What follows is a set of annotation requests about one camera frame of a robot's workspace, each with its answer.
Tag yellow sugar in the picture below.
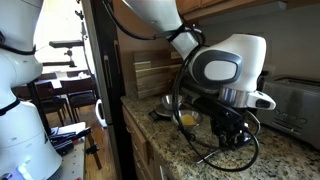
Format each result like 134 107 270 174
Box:
181 114 198 127

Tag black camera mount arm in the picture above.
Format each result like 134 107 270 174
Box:
34 47 78 69

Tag black clamp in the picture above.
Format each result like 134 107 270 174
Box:
84 132 103 171

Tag wooden upper cabinet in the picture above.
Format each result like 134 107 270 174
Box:
175 0 320 24

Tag dark wooden cutting board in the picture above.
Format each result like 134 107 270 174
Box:
132 48 185 100

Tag wooden lower cabinet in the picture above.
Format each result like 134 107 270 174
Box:
121 104 156 180

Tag dark dining table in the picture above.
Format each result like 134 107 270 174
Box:
17 70 98 98

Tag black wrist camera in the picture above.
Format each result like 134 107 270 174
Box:
191 94 244 124

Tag black stereo camera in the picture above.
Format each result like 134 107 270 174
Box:
48 39 85 50

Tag black tool case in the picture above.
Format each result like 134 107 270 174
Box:
47 126 93 157

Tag wooden cabinet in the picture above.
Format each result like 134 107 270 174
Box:
121 104 156 180
175 0 320 24

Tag small steel bowl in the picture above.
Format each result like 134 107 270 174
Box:
161 93 185 112

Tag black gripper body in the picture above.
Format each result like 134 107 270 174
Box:
209 111 250 140

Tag black refrigerator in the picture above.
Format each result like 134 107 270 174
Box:
81 0 138 180

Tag black kitchen scale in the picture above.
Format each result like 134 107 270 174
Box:
148 103 183 122

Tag white wall outlet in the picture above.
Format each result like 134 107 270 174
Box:
264 64 277 78

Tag stainless steel toaster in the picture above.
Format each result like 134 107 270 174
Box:
255 75 320 151

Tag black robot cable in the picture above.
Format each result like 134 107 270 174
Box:
101 0 261 173

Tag stainless steel dishwasher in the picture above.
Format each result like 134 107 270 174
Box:
153 155 175 180

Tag dark dining chair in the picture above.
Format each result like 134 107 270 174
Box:
59 76 98 123
34 80 73 127

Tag white round ring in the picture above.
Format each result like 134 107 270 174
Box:
94 98 109 129

